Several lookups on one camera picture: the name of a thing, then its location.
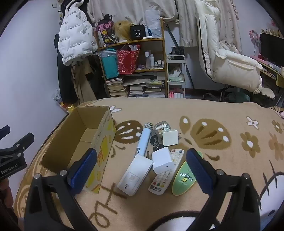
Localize pink desk fan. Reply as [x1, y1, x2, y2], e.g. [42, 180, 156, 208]
[249, 30, 261, 56]

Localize dark hanging coat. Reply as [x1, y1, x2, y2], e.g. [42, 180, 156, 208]
[56, 33, 78, 105]

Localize cream cushion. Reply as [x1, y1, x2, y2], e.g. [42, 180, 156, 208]
[255, 87, 276, 99]

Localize pink and black bag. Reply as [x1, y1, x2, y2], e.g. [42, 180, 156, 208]
[95, 14, 118, 45]

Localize wooden shelf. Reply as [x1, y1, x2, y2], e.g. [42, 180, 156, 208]
[95, 19, 167, 98]

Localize bunch of keys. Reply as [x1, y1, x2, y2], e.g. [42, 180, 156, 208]
[150, 134, 165, 152]

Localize wooden desk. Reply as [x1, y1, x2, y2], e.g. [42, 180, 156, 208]
[251, 55, 284, 85]

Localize clear plastic bag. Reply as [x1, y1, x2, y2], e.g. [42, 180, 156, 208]
[145, 9, 162, 39]

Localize black box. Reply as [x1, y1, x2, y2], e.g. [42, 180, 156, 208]
[130, 24, 146, 41]

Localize clear case with stickers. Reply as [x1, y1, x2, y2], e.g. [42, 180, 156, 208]
[154, 121, 173, 136]

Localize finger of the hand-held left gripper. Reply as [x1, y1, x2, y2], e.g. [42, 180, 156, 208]
[0, 133, 35, 156]
[0, 125, 11, 140]

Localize floral curtain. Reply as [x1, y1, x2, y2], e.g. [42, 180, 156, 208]
[220, 0, 243, 54]

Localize blonde wig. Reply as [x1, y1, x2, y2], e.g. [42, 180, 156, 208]
[112, 20, 135, 42]

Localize black monitor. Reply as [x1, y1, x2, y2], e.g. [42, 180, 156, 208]
[260, 33, 284, 67]

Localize white square charger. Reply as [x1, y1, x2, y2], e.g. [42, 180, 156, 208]
[162, 130, 180, 147]

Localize cream puffer coat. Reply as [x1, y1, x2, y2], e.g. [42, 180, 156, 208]
[195, 0, 263, 93]

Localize green bag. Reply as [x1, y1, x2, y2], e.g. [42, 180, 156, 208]
[228, 91, 252, 103]

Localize narrow stack of books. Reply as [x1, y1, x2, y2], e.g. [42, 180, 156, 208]
[105, 77, 127, 98]

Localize beige printed blanket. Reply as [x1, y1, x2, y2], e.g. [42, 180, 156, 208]
[13, 98, 284, 231]

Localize white trolley cart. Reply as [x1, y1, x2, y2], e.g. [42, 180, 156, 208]
[166, 54, 186, 99]

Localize teal bag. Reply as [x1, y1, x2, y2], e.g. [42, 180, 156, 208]
[99, 49, 119, 79]

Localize cardboard box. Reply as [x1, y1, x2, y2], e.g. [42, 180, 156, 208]
[40, 106, 117, 194]

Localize cream hanging cloth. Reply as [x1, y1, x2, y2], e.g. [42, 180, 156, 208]
[89, 0, 198, 47]

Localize wide stack of books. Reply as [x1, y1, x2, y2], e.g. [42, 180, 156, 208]
[123, 74, 166, 98]

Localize red patterned bag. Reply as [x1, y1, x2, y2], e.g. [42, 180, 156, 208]
[117, 44, 141, 75]

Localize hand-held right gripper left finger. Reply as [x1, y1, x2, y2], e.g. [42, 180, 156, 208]
[24, 148, 98, 231]

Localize white remote control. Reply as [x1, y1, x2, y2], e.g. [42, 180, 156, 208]
[148, 148, 184, 196]

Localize white device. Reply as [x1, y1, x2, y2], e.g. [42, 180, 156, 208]
[117, 154, 154, 196]

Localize light blue tube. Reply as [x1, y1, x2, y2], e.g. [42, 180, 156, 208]
[135, 128, 151, 156]

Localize leaning cardboard sheets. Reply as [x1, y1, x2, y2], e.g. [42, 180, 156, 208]
[71, 64, 98, 104]

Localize white printed puffer jacket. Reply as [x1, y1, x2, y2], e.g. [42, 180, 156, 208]
[58, 0, 98, 66]

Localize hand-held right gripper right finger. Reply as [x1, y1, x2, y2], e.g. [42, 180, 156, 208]
[186, 148, 261, 231]

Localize white cube adapter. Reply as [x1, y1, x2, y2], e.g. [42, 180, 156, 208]
[151, 147, 173, 174]

